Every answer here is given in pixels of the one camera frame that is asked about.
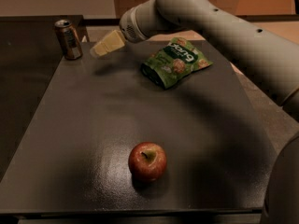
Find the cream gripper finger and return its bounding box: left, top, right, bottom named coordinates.
left=90, top=30, right=126, bottom=58

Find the orange soda can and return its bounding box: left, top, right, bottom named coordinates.
left=54, top=19, right=82, bottom=60

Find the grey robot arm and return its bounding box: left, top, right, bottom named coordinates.
left=91, top=0, right=299, bottom=224

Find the green snack bag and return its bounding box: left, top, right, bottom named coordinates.
left=141, top=37, right=212, bottom=90

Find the red apple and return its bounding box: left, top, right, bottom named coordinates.
left=128, top=142, right=167, bottom=183

